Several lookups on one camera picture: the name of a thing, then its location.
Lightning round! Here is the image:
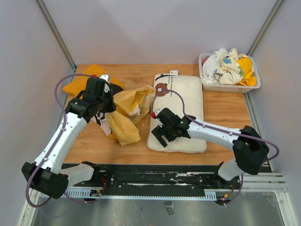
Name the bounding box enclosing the white bear print pillow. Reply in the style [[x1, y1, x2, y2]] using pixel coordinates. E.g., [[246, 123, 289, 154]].
[[147, 73, 207, 153]]

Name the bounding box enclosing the yellow pillowcase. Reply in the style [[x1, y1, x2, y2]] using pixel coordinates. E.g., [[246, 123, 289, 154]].
[[107, 85, 156, 146]]

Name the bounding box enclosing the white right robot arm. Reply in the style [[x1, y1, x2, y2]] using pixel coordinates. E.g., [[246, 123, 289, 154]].
[[150, 108, 269, 181]]

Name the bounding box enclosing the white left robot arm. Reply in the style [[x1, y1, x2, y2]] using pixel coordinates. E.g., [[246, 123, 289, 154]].
[[22, 74, 116, 200]]

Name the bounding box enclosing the orange mouse print pillow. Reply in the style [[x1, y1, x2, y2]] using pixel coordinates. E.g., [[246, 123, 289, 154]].
[[63, 65, 124, 139]]

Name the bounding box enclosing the white plastic basket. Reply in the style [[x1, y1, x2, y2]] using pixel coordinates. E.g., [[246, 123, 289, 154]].
[[198, 50, 261, 93]]

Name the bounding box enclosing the white crumpled cloth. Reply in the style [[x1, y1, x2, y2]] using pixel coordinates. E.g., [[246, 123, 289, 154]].
[[202, 48, 248, 85]]

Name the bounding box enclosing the yellow cloth in basket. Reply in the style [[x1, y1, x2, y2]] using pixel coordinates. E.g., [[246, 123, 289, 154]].
[[236, 57, 256, 86]]

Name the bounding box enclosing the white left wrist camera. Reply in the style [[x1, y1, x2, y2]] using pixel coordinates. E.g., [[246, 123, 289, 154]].
[[98, 73, 111, 94]]

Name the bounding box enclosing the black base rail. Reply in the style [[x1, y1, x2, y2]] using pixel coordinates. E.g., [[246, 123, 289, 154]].
[[61, 163, 271, 196]]

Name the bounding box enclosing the white cable duct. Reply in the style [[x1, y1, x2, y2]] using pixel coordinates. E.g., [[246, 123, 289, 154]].
[[66, 186, 217, 201]]

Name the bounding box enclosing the aluminium frame post left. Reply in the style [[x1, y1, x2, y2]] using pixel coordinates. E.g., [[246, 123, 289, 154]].
[[35, 0, 77, 72]]

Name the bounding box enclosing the aluminium frame post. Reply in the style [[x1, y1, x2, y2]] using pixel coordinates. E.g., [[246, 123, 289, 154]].
[[247, 0, 286, 56], [35, 0, 77, 72]]

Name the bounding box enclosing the aluminium frame post right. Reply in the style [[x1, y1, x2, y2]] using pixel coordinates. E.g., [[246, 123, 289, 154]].
[[247, 0, 286, 56]]

